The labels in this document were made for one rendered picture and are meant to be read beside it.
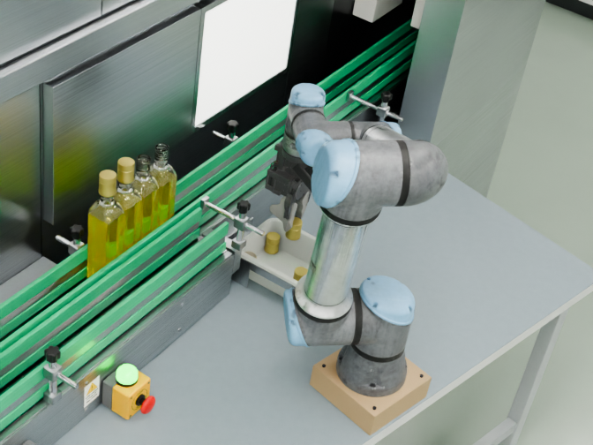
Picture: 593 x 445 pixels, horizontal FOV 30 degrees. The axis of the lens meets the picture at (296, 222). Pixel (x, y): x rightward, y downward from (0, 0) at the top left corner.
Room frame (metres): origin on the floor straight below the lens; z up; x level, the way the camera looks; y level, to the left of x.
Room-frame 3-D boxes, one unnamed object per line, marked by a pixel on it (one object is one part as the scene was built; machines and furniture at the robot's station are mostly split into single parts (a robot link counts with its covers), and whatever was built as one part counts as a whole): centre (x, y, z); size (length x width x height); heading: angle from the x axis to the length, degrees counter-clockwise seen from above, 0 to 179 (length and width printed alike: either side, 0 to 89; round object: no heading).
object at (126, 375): (1.53, 0.28, 0.84); 0.05 x 0.05 x 0.03
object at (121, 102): (2.19, 0.31, 1.15); 0.90 x 0.03 x 0.34; 152
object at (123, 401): (1.53, 0.28, 0.79); 0.07 x 0.07 x 0.07; 62
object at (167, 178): (1.90, 0.31, 0.99); 0.06 x 0.06 x 0.21; 63
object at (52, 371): (1.39, 0.38, 0.94); 0.07 x 0.04 x 0.13; 62
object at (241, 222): (1.94, 0.14, 0.95); 0.17 x 0.03 x 0.12; 62
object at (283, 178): (2.02, 0.03, 1.06); 0.09 x 0.08 x 0.12; 64
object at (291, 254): (2.00, 0.00, 0.80); 0.22 x 0.17 x 0.09; 62
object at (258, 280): (2.01, 0.03, 0.79); 0.27 x 0.17 x 0.08; 62
